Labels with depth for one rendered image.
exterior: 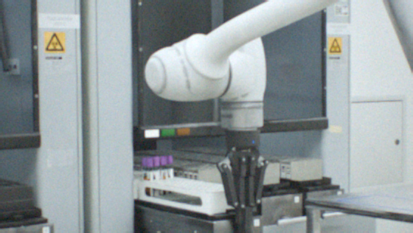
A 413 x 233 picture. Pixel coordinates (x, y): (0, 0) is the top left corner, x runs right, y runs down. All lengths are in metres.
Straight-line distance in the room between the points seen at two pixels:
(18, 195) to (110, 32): 0.43
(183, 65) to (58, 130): 0.41
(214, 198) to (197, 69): 0.34
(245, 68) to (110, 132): 0.41
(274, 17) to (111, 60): 0.53
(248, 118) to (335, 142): 0.70
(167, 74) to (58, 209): 0.48
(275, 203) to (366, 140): 1.97
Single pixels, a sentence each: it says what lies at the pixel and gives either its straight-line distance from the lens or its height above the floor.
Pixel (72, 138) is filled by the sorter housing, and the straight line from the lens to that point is 2.05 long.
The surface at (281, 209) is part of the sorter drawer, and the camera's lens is 2.30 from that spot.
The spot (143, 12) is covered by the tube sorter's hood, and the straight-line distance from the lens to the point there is 2.13.
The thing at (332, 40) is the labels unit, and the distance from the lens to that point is 2.53.
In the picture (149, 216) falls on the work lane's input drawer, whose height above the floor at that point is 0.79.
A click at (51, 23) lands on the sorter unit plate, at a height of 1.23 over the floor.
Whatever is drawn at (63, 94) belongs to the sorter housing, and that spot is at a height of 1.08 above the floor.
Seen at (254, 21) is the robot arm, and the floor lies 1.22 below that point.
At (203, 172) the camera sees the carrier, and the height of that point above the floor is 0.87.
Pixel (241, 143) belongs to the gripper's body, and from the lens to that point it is 1.88.
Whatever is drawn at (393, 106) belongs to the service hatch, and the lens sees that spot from 4.35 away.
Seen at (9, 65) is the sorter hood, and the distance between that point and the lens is 1.97.
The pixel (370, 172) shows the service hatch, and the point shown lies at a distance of 4.26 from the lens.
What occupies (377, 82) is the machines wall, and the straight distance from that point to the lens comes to 4.27.
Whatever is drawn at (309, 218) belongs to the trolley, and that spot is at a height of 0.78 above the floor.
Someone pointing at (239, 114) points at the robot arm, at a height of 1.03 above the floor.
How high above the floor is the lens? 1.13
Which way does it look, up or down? 3 degrees down
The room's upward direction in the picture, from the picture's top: 1 degrees counter-clockwise
